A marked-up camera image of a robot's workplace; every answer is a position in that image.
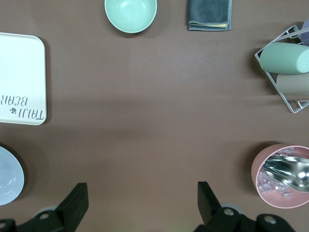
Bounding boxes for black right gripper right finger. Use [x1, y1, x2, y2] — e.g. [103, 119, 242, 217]
[193, 181, 295, 232]

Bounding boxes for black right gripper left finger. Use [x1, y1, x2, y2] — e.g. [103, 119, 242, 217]
[0, 182, 89, 232]

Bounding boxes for pale lavender round plate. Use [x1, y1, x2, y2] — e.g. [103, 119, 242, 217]
[0, 145, 26, 206]

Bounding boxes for clear ice cubes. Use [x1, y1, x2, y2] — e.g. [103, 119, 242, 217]
[257, 147, 305, 196]

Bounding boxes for pink bowl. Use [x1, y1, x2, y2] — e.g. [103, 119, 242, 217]
[251, 144, 309, 209]

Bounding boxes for shiny metal scoop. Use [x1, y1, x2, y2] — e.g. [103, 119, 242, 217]
[263, 155, 309, 193]

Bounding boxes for cream bear print tray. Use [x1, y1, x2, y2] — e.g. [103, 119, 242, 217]
[0, 32, 48, 126]

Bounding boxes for beige cup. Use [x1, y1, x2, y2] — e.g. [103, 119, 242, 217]
[276, 72, 309, 102]

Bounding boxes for sage green cup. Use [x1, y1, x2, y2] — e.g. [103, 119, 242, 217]
[259, 43, 309, 75]

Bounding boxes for folded dark grey cloth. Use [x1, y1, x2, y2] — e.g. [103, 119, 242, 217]
[187, 0, 234, 31]

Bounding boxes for purple cup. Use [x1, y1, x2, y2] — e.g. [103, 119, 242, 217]
[299, 19, 309, 46]

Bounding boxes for mint green bowl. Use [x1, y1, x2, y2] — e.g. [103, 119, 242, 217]
[104, 0, 158, 34]

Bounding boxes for grey wire cup rack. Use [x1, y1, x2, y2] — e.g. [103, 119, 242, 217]
[254, 24, 309, 114]

